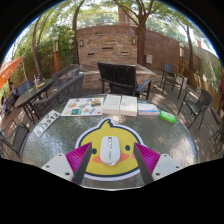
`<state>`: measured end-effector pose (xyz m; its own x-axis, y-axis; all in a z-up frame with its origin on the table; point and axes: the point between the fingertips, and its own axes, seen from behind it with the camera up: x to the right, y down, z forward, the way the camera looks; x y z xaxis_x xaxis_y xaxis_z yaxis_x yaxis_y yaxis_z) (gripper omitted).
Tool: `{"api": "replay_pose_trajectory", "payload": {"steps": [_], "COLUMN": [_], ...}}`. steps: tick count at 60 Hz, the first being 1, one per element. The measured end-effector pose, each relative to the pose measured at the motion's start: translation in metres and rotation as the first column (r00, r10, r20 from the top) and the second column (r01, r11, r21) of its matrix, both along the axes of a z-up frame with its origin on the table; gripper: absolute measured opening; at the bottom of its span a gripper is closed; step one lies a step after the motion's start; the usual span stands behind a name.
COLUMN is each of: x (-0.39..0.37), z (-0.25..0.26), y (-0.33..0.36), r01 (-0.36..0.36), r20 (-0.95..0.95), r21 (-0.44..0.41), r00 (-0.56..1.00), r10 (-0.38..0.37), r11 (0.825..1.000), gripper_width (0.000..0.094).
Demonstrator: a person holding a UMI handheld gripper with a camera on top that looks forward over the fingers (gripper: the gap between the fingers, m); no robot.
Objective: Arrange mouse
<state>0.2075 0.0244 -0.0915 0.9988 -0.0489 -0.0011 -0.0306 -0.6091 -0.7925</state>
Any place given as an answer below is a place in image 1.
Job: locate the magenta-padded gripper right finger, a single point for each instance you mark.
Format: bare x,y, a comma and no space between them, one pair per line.
148,158

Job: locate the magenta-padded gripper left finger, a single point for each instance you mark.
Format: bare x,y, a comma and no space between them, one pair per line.
77,159

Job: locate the white computer mouse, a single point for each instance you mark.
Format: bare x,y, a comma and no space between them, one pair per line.
109,150

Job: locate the yellow chick mouse pad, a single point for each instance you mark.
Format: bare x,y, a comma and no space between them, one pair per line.
108,130

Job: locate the green plastic pack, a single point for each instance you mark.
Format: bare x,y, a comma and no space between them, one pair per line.
167,116

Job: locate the white licence plate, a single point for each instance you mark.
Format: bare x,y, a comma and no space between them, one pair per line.
46,123

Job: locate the small white box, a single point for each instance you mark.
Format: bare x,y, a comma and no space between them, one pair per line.
148,109

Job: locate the colourful picture sheet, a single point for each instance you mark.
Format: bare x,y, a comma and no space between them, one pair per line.
82,106

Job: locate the open white book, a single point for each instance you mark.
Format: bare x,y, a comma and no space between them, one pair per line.
120,104

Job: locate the dark wicker armchair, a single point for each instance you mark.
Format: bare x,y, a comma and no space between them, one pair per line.
61,94

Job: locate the dark mesh chair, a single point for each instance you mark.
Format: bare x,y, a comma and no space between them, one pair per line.
11,136

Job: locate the dark rounded patio chair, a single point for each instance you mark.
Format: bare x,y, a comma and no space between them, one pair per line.
197,104

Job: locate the dark patio side table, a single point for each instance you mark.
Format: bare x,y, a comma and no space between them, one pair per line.
31,92

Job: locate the black slatted wooden chair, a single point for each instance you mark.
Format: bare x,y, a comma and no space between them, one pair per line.
121,79

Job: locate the dark metal chair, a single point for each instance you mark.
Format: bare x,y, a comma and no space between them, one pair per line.
173,78

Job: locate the person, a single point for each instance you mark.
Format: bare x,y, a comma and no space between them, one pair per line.
10,95

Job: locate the orange patio umbrella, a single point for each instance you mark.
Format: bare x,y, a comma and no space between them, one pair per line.
8,69

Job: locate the stone outdoor fireplace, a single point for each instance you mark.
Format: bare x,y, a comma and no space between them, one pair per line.
107,48

